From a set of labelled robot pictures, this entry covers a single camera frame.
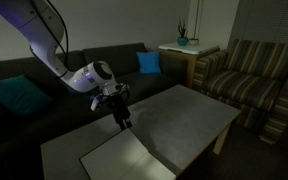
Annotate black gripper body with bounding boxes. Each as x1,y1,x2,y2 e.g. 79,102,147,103
107,93,132,122

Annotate large white-paged book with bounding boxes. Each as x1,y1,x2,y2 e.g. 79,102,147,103
79,128,178,180

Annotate dark fabric sofa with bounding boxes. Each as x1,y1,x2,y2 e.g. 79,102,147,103
0,42,189,180

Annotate bright blue cushion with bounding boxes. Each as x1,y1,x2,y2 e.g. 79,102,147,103
136,50,162,75

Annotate wooden side table white top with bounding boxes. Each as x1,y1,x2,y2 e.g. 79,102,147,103
157,42,221,90

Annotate plant in teal pot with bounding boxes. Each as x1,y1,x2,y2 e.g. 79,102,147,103
176,19,190,47

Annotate wooden coffee table leg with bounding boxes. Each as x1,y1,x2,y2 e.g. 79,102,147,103
213,123,232,156

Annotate small white plant pot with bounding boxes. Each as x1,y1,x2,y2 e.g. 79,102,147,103
188,37,200,47

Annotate teal cushion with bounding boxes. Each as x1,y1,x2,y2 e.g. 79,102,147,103
0,75,54,117

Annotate striped armchair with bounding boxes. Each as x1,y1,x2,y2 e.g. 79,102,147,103
193,38,288,145

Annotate window blinds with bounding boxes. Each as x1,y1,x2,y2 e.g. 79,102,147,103
230,0,288,51

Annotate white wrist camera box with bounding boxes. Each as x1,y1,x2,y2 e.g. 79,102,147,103
89,93,105,112

